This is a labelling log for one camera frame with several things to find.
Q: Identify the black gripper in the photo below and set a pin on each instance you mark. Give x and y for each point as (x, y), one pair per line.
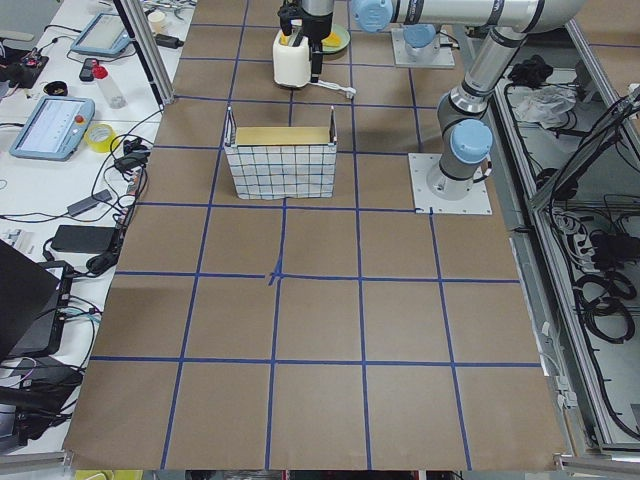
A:
(317, 31)

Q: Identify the white two-slot toaster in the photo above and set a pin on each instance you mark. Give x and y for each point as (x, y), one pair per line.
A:
(291, 66)

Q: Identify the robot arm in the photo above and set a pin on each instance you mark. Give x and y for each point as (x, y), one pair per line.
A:
(466, 139)
(419, 23)

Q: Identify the bread slice in toaster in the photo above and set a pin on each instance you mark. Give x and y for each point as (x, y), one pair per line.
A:
(293, 40)

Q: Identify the bread slice on plate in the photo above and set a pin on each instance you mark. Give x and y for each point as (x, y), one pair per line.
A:
(333, 41)

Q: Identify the light green plate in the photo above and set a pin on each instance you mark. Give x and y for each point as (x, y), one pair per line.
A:
(345, 39)

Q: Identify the clear bottle red cap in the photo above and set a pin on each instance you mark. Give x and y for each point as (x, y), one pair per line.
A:
(110, 90)

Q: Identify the yellow tape roll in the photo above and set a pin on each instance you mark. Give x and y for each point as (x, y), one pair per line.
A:
(101, 138)

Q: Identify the grey power adapter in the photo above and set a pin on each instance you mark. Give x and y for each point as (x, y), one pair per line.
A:
(88, 203)

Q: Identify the blue teach pendant tablet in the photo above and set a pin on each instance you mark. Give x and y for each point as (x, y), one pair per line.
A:
(55, 128)

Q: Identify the black power adapter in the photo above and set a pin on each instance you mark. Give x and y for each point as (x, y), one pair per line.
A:
(83, 239)

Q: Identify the black laptop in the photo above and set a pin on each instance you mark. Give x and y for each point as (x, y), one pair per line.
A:
(33, 297)

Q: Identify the wire basket with wooden shelf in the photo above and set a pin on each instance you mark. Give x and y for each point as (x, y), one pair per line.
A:
(278, 162)

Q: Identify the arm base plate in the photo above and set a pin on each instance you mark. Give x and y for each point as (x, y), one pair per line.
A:
(435, 193)
(421, 46)

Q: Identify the aluminium frame post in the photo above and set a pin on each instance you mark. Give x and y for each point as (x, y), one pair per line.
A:
(140, 33)

